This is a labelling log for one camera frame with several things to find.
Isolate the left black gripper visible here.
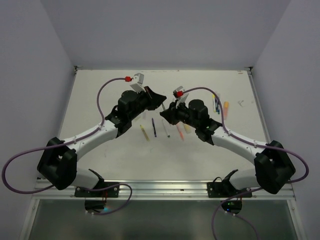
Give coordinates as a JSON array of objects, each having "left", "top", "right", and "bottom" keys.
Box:
[{"left": 127, "top": 84, "right": 164, "bottom": 119}]

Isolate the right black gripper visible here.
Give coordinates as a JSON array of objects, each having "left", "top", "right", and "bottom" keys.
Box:
[{"left": 161, "top": 99, "right": 199, "bottom": 129}]

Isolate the orange thin highlighter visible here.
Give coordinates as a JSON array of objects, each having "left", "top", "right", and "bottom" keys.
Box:
[{"left": 176, "top": 124, "right": 185, "bottom": 141}]

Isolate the yellow thick highlighter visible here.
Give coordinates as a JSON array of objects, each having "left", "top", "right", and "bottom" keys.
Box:
[{"left": 183, "top": 124, "right": 192, "bottom": 134}]

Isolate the purple gel pen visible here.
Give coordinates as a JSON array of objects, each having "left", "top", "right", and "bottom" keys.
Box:
[{"left": 151, "top": 117, "right": 157, "bottom": 138}]

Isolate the yellow thin highlighter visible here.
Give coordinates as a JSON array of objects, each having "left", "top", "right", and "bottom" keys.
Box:
[{"left": 139, "top": 124, "right": 150, "bottom": 142}]

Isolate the blue green pen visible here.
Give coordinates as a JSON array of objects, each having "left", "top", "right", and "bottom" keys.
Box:
[{"left": 214, "top": 97, "right": 221, "bottom": 115}]

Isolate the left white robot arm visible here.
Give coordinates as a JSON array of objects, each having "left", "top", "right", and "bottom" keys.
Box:
[{"left": 37, "top": 86, "right": 166, "bottom": 197}]

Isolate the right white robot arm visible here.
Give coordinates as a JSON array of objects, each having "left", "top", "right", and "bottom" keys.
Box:
[{"left": 160, "top": 99, "right": 296, "bottom": 197}]

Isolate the orange thick highlighter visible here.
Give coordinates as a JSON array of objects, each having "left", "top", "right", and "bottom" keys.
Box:
[{"left": 223, "top": 101, "right": 229, "bottom": 119}]

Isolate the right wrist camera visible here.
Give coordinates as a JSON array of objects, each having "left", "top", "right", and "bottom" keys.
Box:
[{"left": 173, "top": 86, "right": 189, "bottom": 109}]

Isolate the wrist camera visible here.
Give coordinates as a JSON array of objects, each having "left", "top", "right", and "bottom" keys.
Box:
[
  {"left": 130, "top": 73, "right": 146, "bottom": 93},
  {"left": 173, "top": 86, "right": 189, "bottom": 109}
]

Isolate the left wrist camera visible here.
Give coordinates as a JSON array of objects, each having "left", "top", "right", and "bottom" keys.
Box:
[{"left": 130, "top": 73, "right": 146, "bottom": 93}]

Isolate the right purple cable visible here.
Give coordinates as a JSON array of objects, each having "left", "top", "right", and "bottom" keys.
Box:
[{"left": 182, "top": 86, "right": 310, "bottom": 240}]

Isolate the aluminium rail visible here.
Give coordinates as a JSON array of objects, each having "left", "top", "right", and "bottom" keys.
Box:
[{"left": 32, "top": 180, "right": 295, "bottom": 201}]

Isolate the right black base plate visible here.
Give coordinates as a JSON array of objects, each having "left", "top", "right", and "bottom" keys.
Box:
[{"left": 206, "top": 181, "right": 253, "bottom": 198}]

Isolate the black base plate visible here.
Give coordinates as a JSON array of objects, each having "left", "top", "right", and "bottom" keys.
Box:
[
  {"left": 74, "top": 181, "right": 120, "bottom": 199},
  {"left": 206, "top": 181, "right": 253, "bottom": 198}
]

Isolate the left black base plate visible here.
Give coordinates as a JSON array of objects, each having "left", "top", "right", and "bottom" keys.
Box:
[{"left": 74, "top": 181, "right": 120, "bottom": 199}]

